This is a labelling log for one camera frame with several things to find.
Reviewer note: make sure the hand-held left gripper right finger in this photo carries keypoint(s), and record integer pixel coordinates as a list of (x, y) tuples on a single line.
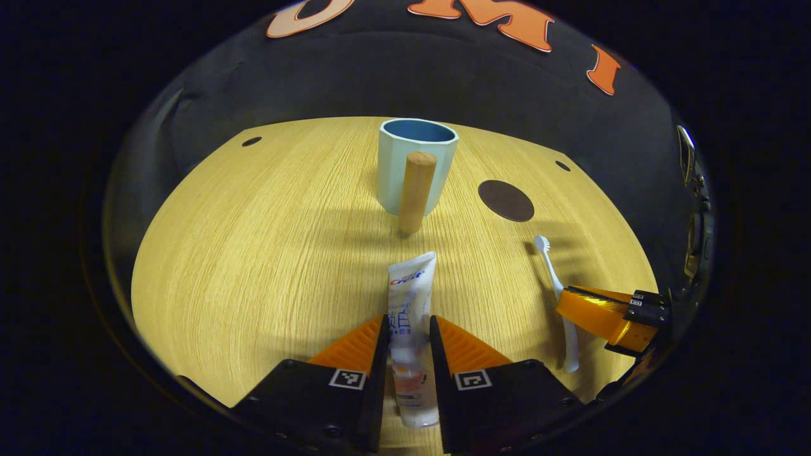
[(438, 380)]

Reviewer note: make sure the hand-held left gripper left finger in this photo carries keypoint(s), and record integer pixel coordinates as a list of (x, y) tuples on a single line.
[(379, 380)]

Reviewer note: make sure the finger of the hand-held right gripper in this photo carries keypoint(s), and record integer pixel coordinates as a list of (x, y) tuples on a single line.
[(595, 320), (652, 299)]

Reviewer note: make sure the white toothbrush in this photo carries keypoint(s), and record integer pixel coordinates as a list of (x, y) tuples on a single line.
[(556, 282)]

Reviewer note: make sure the white toothpaste tube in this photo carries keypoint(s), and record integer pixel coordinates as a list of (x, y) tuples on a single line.
[(412, 297)]

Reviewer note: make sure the dark brown round coaster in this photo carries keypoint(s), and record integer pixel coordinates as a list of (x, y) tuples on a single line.
[(505, 201)]

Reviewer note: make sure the black backdrop cloth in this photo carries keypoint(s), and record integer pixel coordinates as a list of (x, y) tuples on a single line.
[(355, 82)]

